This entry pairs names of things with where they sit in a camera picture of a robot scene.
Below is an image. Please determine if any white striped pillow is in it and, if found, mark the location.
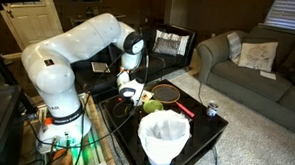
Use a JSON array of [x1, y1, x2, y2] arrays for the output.
[[225, 30, 244, 66]]

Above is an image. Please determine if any gray tablet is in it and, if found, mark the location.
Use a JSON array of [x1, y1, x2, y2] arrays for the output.
[[90, 61, 112, 75]]

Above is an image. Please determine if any white printed pillow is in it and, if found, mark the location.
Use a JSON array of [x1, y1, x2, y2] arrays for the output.
[[237, 39, 279, 73]]

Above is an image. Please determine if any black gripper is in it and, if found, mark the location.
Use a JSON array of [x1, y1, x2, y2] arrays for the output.
[[128, 93, 145, 108]]

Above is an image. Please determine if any white panel door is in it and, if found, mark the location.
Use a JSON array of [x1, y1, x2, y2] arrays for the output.
[[0, 0, 66, 54]]

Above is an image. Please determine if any black coffee table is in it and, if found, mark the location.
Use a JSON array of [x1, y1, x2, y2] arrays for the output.
[[96, 75, 232, 165]]

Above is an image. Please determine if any white plastic trash bin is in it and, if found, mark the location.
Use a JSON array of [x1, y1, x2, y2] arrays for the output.
[[147, 152, 176, 165]]

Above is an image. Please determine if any robot mounting platform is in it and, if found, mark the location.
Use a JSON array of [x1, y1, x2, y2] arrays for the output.
[[17, 90, 121, 165]]

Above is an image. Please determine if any gray fabric couch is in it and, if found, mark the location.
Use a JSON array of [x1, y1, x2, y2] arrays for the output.
[[192, 23, 295, 138]]

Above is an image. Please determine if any black equipment cabinet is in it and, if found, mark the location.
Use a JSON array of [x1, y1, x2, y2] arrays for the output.
[[0, 42, 27, 165]]

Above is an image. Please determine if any silver gray cushion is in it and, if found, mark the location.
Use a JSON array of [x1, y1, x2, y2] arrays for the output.
[[153, 37, 181, 58]]

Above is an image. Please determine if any white striped cushion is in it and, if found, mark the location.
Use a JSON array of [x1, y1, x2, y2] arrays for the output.
[[152, 29, 191, 57]]

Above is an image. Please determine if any window blind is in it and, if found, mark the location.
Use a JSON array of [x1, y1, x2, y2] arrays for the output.
[[263, 0, 295, 34]]

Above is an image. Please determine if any white paper sheet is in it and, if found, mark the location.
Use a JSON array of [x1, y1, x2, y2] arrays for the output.
[[259, 69, 278, 81]]

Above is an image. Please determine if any black floor cable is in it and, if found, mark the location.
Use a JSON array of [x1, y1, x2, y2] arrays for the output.
[[196, 79, 206, 105]]

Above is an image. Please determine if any red badminton racket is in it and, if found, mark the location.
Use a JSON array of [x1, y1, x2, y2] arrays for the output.
[[149, 83, 197, 119]]

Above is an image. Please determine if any small drink cup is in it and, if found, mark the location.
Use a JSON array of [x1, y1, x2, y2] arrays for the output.
[[205, 100, 220, 119]]

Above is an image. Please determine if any green round plate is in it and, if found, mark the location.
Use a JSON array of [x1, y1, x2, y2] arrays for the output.
[[142, 98, 165, 115]]

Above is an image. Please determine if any black leather armchair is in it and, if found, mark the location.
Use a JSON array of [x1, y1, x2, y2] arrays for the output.
[[70, 19, 198, 100]]

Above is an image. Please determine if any black round dish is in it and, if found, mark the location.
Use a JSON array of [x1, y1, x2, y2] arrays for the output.
[[112, 99, 135, 120]]

